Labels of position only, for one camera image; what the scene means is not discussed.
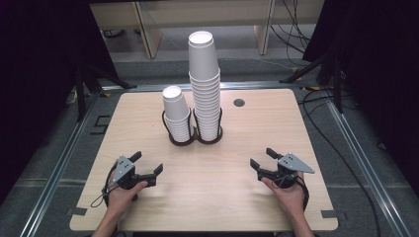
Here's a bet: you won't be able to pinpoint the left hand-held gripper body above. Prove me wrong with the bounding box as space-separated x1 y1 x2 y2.
113 155 157 191

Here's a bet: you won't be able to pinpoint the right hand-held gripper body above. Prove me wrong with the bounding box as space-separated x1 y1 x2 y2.
258 152 315 190

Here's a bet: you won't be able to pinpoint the black wire cup holder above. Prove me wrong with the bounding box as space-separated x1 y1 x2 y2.
160 107 224 147

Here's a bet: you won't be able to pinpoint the short stack of white cups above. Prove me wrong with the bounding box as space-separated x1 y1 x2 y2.
162 85 193 143

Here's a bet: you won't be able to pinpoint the tall stack of white cups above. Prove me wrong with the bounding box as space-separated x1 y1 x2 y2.
188 30 221 143

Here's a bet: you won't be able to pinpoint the person's left hand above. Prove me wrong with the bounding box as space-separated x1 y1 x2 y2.
106 180 149 212

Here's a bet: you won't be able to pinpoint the person's right hand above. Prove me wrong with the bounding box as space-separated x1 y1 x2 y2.
261 177 307 214

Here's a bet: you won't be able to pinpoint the black metal stand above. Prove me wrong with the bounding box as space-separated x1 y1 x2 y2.
74 62 138 123
279 48 346 115

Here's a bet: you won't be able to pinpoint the light wooden background desk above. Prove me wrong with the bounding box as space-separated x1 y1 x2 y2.
89 0 326 60

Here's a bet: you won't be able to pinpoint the dark curtain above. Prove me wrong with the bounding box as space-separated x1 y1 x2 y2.
0 0 117 206
301 0 419 187

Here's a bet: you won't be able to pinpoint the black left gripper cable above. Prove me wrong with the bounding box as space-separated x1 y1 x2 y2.
90 163 119 209

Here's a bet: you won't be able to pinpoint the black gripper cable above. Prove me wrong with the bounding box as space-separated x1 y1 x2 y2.
90 163 119 209
296 176 311 212

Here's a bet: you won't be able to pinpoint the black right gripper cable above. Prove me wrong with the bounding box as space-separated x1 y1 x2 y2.
296 176 311 212

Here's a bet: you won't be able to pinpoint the long black floor cable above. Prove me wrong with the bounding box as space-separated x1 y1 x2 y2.
297 88 382 237

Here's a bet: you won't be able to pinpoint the metal floor rail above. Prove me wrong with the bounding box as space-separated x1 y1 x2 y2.
324 95 413 237
19 92 101 237

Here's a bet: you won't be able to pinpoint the thin white floor cable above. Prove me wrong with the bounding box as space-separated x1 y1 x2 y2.
219 56 298 72

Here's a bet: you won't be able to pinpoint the bundle of black cables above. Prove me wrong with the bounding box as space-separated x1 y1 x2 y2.
269 0 313 56

